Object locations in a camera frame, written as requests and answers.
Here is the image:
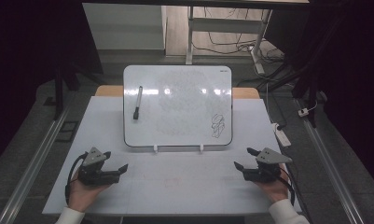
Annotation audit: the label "person's left hand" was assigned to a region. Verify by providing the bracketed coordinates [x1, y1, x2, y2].
[67, 169, 113, 214]

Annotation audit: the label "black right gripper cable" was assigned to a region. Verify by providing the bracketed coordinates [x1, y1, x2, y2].
[279, 163, 297, 207]

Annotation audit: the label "white table cover sheet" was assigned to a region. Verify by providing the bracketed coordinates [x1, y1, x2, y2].
[42, 95, 302, 217]

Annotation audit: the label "white power strip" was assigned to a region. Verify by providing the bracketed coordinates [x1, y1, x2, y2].
[270, 122, 292, 148]

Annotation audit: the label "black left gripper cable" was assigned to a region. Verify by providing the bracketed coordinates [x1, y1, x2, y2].
[64, 152, 89, 206]

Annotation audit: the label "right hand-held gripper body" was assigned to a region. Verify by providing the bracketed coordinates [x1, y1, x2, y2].
[243, 147, 294, 184]

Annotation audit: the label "white cabinet panel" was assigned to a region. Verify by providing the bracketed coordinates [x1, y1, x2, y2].
[82, 3, 168, 51]

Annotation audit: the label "person's right hand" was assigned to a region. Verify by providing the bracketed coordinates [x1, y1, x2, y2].
[253, 163, 290, 204]

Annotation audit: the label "black floor cables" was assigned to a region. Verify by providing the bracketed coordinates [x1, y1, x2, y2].
[192, 6, 286, 64]

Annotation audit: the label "white dry-erase whiteboard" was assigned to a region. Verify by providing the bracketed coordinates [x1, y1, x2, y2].
[122, 64, 234, 148]

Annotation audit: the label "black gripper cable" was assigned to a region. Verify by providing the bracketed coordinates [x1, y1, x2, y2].
[64, 152, 89, 206]
[279, 163, 297, 207]

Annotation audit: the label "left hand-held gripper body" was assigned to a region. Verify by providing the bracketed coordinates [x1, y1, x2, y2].
[77, 147, 120, 187]

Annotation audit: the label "small white adapter with cable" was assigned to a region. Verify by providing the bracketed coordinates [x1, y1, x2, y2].
[298, 101, 319, 119]

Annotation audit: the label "white metal desk frame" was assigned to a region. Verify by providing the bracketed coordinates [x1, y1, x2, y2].
[186, 5, 273, 76]

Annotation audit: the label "black curtain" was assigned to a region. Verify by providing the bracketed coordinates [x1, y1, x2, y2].
[0, 0, 104, 171]
[264, 0, 374, 194]

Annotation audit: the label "black metal stand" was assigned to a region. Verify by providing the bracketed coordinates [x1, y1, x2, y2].
[290, 60, 327, 129]
[44, 60, 81, 121]

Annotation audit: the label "white marker pen black cap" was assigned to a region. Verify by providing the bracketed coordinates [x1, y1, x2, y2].
[132, 85, 144, 120]

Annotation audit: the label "aluminium rail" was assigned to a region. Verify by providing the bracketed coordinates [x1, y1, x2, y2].
[0, 102, 73, 224]
[295, 98, 367, 224]

